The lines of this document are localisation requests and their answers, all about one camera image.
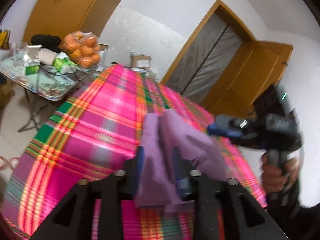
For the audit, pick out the person's right hand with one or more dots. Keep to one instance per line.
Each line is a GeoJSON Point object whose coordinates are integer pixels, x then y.
{"type": "Point", "coordinates": [275, 177]}

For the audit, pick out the wooden wardrobe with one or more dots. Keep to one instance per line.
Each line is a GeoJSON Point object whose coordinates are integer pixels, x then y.
{"type": "Point", "coordinates": [65, 7]}

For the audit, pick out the wooden door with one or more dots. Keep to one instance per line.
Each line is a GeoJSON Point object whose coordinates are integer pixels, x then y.
{"type": "Point", "coordinates": [250, 80]}

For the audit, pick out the black cloth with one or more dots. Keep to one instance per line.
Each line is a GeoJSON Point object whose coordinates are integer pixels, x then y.
{"type": "Point", "coordinates": [46, 42]}

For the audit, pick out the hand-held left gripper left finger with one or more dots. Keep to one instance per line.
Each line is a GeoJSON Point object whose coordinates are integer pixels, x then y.
{"type": "Point", "coordinates": [140, 165]}

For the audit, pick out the green white box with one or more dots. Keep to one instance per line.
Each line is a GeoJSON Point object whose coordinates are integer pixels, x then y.
{"type": "Point", "coordinates": [32, 70]}

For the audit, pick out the green tissue pack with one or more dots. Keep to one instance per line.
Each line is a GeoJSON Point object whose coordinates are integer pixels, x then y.
{"type": "Point", "coordinates": [64, 63]}

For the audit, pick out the clear plastic door curtain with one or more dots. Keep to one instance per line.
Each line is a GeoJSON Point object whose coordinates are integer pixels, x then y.
{"type": "Point", "coordinates": [207, 55]}

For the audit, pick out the person's right forearm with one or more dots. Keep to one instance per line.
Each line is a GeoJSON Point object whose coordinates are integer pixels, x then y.
{"type": "Point", "coordinates": [292, 202]}

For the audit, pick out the purple sweater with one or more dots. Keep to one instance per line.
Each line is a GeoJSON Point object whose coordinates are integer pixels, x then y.
{"type": "Point", "coordinates": [170, 150]}

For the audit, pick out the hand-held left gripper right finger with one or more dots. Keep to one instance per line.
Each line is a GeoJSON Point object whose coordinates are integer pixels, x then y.
{"type": "Point", "coordinates": [178, 175]}

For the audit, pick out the pink green plaid bed sheet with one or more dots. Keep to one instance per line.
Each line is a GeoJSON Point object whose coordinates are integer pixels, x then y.
{"type": "Point", "coordinates": [100, 135]}

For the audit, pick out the bag of oranges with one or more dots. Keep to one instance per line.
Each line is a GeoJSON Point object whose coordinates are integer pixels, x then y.
{"type": "Point", "coordinates": [82, 48]}

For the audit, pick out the yellow bag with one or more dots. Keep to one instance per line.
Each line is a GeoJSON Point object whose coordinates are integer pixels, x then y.
{"type": "Point", "coordinates": [4, 40]}

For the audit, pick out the folding table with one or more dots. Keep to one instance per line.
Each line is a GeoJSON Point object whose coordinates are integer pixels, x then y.
{"type": "Point", "coordinates": [45, 85]}

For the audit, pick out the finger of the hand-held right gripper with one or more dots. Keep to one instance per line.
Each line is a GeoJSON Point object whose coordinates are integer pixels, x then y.
{"type": "Point", "coordinates": [222, 127]}

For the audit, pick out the cardboard box with label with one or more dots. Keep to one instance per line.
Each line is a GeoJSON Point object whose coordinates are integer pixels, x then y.
{"type": "Point", "coordinates": [140, 61]}

